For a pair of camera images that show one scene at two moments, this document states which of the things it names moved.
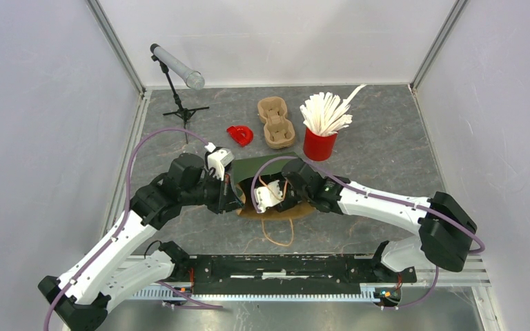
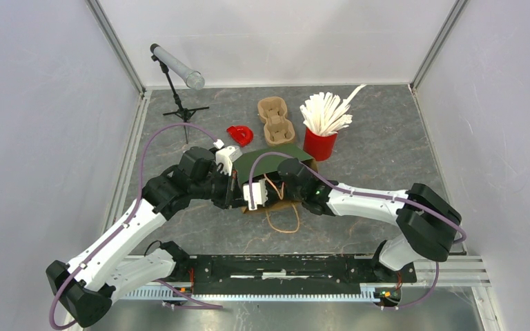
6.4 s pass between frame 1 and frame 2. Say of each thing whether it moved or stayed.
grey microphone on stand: stayed
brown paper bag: moved
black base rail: stayed
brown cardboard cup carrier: stayed
